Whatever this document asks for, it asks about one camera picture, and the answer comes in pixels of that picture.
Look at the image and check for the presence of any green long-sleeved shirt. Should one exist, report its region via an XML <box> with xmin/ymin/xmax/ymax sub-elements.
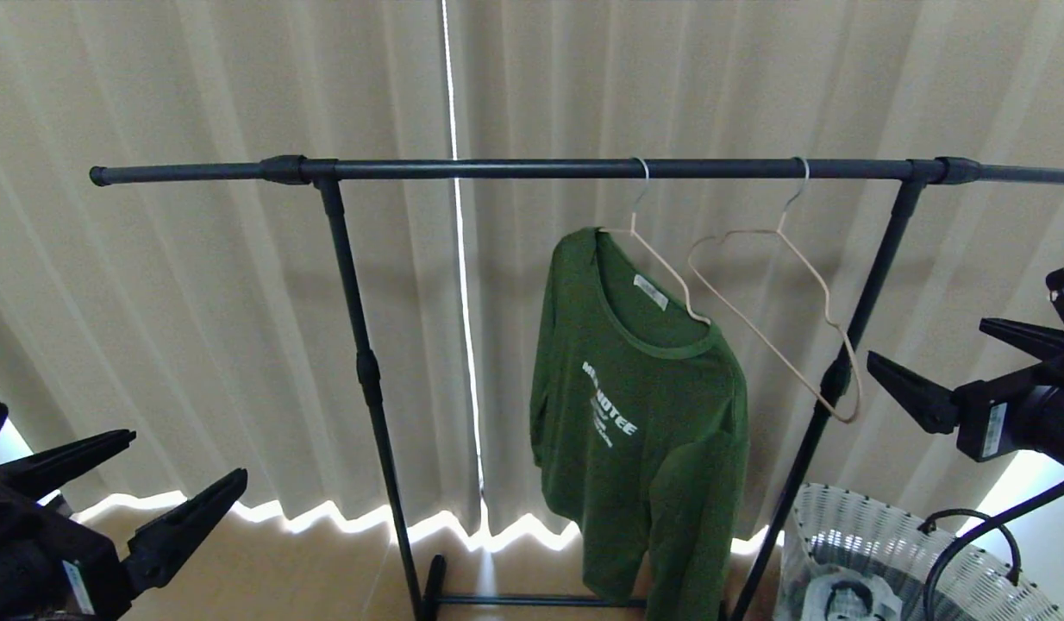
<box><xmin>530</xmin><ymin>227</ymin><xmax>750</xmax><ymax>621</ymax></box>

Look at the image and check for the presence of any white laundry basket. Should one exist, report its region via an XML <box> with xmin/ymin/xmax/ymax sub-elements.
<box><xmin>778</xmin><ymin>483</ymin><xmax>1063</xmax><ymax>621</ymax></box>

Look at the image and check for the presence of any pink clothes hanger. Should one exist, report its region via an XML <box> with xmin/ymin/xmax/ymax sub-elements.
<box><xmin>597</xmin><ymin>158</ymin><xmax>712</xmax><ymax>327</ymax></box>
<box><xmin>687</xmin><ymin>158</ymin><xmax>863</xmax><ymax>425</ymax></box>

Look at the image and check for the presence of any beige curtain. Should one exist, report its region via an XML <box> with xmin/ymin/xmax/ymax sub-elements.
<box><xmin>0</xmin><ymin>0</ymin><xmax>1064</xmax><ymax>555</ymax></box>

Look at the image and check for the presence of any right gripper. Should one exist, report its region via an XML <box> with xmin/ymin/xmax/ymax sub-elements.
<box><xmin>867</xmin><ymin>317</ymin><xmax>1064</xmax><ymax>474</ymax></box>

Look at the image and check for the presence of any heap of clothes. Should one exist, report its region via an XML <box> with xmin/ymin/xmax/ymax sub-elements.
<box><xmin>798</xmin><ymin>568</ymin><xmax>905</xmax><ymax>621</ymax></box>

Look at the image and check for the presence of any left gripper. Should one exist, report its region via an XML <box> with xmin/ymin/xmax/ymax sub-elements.
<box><xmin>0</xmin><ymin>429</ymin><xmax>249</xmax><ymax>621</ymax></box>

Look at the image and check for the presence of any black cable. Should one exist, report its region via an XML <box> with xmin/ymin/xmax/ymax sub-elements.
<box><xmin>918</xmin><ymin>473</ymin><xmax>1064</xmax><ymax>621</ymax></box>

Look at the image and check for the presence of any black clothes rack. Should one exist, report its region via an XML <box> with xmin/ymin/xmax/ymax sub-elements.
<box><xmin>90</xmin><ymin>155</ymin><xmax>1064</xmax><ymax>621</ymax></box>

